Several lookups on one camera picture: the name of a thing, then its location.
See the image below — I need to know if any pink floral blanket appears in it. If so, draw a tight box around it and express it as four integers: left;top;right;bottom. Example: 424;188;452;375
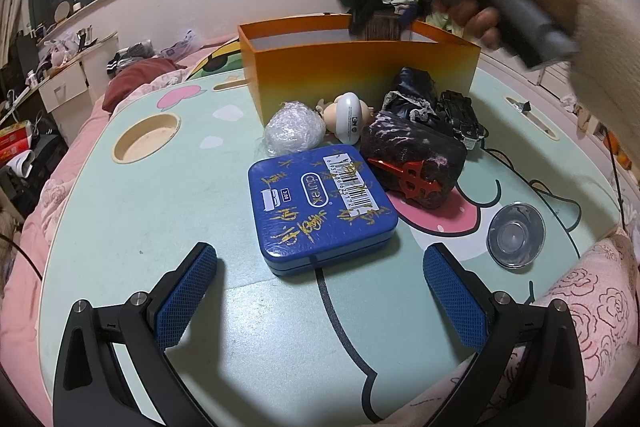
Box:
400;227;640;427

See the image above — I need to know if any red packet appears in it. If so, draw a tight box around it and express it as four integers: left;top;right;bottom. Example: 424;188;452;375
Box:
0;121;32;164

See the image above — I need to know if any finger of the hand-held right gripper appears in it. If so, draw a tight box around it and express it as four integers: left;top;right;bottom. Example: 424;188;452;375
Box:
400;0;426;28

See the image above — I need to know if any beige doll head figurine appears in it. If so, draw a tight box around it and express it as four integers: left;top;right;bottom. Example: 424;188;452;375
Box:
316;92;376;145

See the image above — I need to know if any black plastic bag with lace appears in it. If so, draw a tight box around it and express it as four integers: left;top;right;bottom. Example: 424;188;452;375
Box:
382;67;443;124

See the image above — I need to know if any black striped garment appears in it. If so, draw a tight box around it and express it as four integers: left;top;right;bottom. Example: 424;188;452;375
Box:
105;43;157;78

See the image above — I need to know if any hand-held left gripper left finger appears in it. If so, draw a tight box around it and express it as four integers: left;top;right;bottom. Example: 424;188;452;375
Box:
52;243;219;427

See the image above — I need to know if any cartoon printed cushion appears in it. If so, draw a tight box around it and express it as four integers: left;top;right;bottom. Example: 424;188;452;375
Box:
187;39;246;81

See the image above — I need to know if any dark marbled pouch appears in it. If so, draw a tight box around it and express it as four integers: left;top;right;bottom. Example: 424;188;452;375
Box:
360;109;468;209

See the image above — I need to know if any white plastic bag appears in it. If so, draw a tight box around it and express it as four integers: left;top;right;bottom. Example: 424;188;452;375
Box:
42;32;84;68

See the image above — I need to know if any black cable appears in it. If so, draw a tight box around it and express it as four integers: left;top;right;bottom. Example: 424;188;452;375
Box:
600;127;632;230
0;227;45;282

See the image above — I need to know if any clear round plastic lid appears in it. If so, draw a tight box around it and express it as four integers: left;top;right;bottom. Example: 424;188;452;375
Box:
487;202;546;269

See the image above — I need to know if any orange gradient paper box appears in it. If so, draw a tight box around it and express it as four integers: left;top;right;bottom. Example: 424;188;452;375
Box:
237;13;482;128

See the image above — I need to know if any dark red pillow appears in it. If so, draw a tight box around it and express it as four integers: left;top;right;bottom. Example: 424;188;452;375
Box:
102;58;186;112

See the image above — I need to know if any white drawer cabinet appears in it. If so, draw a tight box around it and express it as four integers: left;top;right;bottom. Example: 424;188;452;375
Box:
39;32;121;128

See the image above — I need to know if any black toy car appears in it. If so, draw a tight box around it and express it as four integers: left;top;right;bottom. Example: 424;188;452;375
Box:
439;90;487;142

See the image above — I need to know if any clear plastic wrap ball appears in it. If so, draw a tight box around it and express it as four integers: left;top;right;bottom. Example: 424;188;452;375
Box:
264;101;325;155

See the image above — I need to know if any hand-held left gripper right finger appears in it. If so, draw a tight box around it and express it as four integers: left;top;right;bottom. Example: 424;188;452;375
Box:
422;243;587;427

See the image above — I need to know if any cartoon printed green desk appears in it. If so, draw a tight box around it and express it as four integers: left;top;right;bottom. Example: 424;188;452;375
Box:
37;62;626;427

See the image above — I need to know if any blue tin box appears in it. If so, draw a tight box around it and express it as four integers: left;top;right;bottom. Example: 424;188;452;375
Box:
247;144;399;278

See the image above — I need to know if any person's right forearm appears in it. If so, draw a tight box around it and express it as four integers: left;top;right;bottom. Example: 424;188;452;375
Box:
569;0;640;148

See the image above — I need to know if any brown rectangular object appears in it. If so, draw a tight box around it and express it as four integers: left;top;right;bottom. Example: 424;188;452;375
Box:
367;14;402;42

